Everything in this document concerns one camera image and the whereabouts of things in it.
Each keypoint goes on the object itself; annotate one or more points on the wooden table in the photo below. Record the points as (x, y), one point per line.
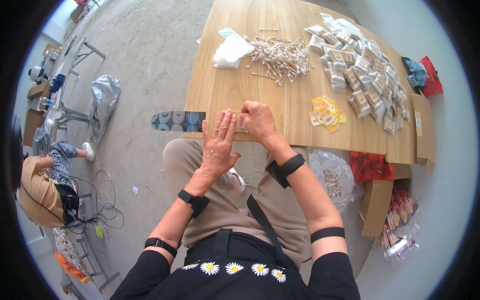
(262, 93)

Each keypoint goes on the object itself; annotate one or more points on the person's left hand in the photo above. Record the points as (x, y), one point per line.
(215, 153)

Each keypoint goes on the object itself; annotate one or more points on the clear bag of red packets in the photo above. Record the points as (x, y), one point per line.
(399, 225)

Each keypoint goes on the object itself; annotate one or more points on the clear packet of cotton swabs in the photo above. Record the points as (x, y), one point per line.
(240, 126)

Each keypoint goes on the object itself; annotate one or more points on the person's body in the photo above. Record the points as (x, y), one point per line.
(232, 277)

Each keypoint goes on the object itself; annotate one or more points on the red plastic bag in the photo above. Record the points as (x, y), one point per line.
(369, 167)

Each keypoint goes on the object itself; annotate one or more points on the small clear sachet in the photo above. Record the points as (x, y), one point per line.
(226, 32)

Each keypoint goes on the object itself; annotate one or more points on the pile of loose cotton swabs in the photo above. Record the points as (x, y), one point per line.
(279, 56)

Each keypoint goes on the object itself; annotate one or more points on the metal frame table with goods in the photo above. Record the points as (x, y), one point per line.
(78, 255)

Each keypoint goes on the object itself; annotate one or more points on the person's right hand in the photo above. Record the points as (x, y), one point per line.
(260, 122)

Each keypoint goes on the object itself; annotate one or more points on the red shopping bag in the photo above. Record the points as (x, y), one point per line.
(431, 77)

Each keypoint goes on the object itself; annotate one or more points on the pile of packed swab packets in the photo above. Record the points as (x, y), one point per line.
(360, 71)

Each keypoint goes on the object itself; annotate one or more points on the brown cardboard box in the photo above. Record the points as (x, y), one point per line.
(38, 91)
(33, 125)

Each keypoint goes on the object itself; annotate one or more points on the metal frame work table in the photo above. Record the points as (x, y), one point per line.
(71, 75)

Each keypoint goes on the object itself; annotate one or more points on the open cardboard carton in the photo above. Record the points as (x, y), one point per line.
(377, 206)

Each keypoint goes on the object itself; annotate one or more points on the flat cardboard carton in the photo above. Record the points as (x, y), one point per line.
(423, 127)

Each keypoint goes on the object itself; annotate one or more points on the clear bag of cotton swabs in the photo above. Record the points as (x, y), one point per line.
(333, 180)

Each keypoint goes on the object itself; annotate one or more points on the single cotton swab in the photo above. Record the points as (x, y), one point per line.
(260, 75)

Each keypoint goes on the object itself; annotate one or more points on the blue cloth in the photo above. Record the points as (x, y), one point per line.
(415, 73)

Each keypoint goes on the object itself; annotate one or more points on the pile of yellow labels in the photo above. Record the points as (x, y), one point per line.
(326, 114)

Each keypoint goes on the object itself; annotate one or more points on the silver plastic bag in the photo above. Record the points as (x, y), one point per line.
(103, 105)

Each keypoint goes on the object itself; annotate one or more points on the black wrist band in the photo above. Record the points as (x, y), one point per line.
(195, 201)
(285, 169)

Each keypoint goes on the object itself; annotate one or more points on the patterned flat strip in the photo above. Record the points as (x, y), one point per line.
(178, 121)

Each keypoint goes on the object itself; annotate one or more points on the stack of clear plastic bags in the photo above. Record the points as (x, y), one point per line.
(230, 52)

